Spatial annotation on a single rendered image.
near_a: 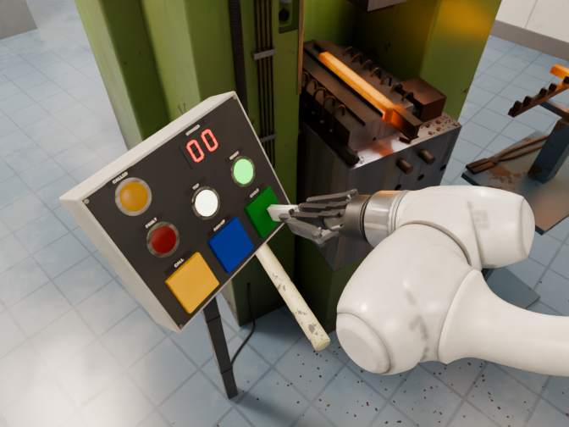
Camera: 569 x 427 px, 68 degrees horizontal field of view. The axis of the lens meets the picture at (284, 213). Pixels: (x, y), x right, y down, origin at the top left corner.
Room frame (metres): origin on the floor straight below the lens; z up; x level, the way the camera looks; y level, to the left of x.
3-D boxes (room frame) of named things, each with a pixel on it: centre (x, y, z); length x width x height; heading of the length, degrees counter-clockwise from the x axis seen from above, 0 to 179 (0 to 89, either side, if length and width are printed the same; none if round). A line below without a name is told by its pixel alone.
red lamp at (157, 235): (0.42, 0.19, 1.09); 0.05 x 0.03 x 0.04; 119
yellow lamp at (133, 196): (0.45, 0.23, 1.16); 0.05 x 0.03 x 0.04; 119
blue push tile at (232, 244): (0.48, 0.10, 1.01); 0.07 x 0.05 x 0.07; 144
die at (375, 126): (1.08, -0.15, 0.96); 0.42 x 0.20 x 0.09; 29
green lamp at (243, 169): (0.59, 0.08, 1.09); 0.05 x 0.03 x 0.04; 119
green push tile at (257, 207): (0.56, 0.04, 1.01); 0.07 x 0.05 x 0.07; 144
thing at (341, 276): (1.12, -0.19, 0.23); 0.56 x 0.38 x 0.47; 29
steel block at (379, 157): (1.12, -0.19, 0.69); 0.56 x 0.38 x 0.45; 29
